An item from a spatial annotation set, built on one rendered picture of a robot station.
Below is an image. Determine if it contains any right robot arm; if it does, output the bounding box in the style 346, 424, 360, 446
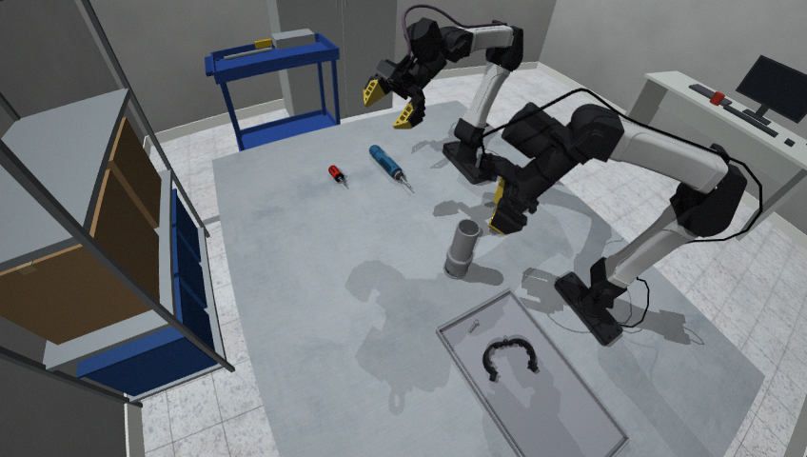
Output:
376, 17, 523, 179

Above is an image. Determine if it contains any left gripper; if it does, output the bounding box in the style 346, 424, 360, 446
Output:
488, 159, 556, 235

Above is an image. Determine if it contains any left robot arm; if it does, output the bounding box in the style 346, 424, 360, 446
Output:
473, 104, 747, 345

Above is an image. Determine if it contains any blue screwdriver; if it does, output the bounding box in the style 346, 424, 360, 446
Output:
369, 145, 411, 188

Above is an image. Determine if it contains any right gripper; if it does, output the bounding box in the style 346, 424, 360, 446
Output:
364, 64, 431, 129

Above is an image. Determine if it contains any red screwdriver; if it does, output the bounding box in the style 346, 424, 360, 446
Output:
328, 166, 345, 185

